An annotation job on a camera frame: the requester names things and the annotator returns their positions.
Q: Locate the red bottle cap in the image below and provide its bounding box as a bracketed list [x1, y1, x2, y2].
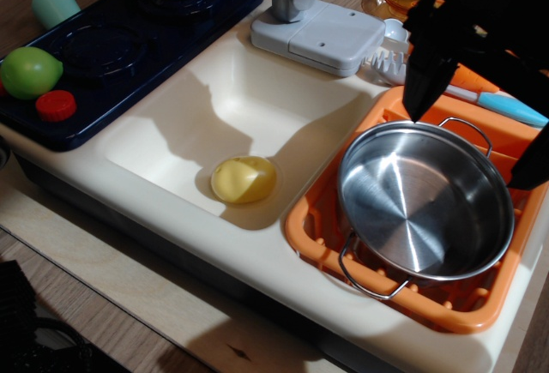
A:
[35, 90, 77, 123]

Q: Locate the stainless steel pan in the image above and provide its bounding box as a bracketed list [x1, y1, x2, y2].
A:
[337, 119, 515, 283]

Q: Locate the grey toy faucet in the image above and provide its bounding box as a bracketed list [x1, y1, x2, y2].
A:
[250, 0, 386, 77]

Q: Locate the mint green cup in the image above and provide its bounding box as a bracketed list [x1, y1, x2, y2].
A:
[31, 0, 81, 30]

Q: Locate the cream toy sink unit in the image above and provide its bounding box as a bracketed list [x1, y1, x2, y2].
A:
[1, 21, 548, 372]

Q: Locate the dark blue toy stove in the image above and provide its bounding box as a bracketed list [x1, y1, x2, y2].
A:
[1, 0, 263, 151]

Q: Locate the white measuring spoon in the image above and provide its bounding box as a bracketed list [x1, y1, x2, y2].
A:
[382, 18, 410, 53]

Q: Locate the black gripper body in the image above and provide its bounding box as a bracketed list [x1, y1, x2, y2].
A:
[405, 0, 548, 90]

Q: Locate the amber transparent bowl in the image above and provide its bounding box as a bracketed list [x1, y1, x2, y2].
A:
[361, 0, 419, 21]

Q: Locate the orange toy carrot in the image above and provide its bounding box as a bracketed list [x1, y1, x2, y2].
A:
[450, 63, 500, 93]

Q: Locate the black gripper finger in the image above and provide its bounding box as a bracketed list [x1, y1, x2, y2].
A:
[508, 124, 549, 190]
[402, 53, 455, 122]

